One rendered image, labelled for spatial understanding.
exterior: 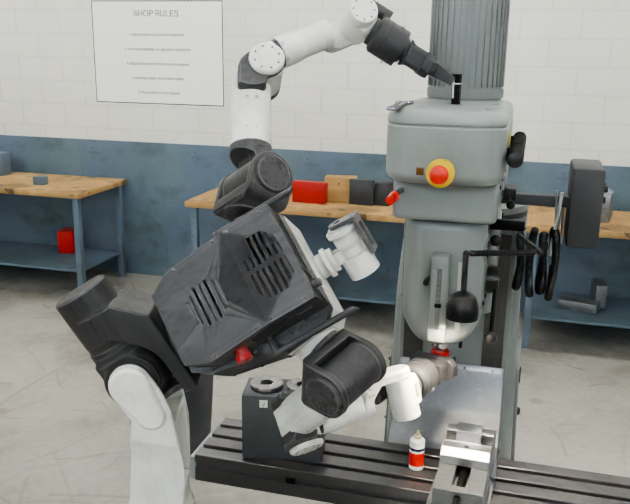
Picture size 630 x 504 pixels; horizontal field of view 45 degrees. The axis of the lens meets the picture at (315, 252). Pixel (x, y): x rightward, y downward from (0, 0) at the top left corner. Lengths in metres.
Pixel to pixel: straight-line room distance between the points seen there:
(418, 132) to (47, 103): 5.93
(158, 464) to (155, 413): 0.14
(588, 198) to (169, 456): 1.21
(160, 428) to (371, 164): 4.82
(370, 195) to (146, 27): 2.44
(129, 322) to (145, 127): 5.41
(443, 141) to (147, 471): 0.93
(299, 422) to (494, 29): 1.08
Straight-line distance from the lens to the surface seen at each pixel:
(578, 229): 2.12
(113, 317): 1.55
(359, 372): 1.46
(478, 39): 2.03
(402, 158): 1.68
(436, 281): 1.82
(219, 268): 1.41
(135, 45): 6.89
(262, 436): 2.15
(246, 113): 1.65
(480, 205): 1.77
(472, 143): 1.66
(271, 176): 1.55
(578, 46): 6.07
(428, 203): 1.79
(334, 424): 1.76
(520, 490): 2.13
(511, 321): 2.39
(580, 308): 5.76
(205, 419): 3.91
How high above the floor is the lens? 2.01
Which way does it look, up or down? 15 degrees down
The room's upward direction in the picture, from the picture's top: 1 degrees clockwise
